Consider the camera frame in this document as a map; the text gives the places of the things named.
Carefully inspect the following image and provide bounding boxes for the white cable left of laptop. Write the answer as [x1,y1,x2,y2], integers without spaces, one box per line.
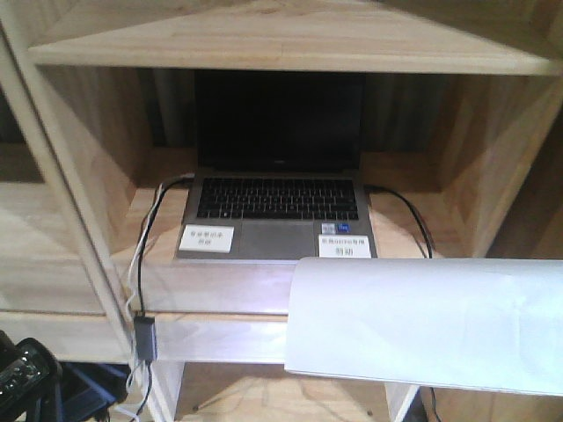
[114,172,194,418]

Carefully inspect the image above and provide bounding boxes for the black cable left of laptop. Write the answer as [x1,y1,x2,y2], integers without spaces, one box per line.
[136,174,191,314]

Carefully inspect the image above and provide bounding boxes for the white label right sticker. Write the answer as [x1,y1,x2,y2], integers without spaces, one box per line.
[318,235,371,258]

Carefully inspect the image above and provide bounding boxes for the black cable of laptop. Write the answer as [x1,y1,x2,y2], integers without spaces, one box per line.
[362,184,436,260]
[136,174,191,314]

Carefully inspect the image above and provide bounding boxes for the white label left sticker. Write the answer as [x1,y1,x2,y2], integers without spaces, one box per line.
[179,224,234,253]

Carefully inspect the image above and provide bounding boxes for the black cable right of laptop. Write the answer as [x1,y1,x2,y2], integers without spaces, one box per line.
[362,184,436,260]

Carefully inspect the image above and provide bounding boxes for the white paper sheets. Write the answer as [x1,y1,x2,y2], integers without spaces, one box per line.
[285,258,562,396]

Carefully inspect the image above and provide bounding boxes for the black orange stapler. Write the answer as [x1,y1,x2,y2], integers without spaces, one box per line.
[1,331,62,421]

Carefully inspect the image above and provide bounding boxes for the grey usb adapter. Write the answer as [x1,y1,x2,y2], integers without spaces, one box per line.
[134,316,157,362]

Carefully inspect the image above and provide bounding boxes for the grey laptop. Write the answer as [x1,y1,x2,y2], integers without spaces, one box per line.
[176,69,377,263]

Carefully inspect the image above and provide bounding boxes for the white label sticker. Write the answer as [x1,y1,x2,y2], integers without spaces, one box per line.
[179,224,234,253]
[318,235,371,258]

